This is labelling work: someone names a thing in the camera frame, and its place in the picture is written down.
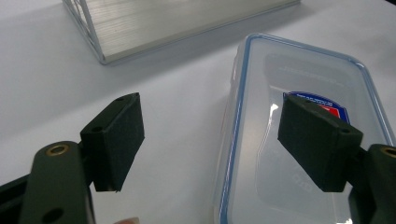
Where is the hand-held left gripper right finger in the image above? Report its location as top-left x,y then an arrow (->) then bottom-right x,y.
277,93 -> 396,224

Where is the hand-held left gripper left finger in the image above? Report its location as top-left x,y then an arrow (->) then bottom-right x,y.
18,91 -> 146,224

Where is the clear plastic container lid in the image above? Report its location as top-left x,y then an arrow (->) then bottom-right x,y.
213,33 -> 396,224

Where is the pale rounded object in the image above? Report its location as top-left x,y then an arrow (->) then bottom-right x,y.
113,217 -> 140,224

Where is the aluminium frame rail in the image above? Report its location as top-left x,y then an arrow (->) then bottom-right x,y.
61,0 -> 302,65

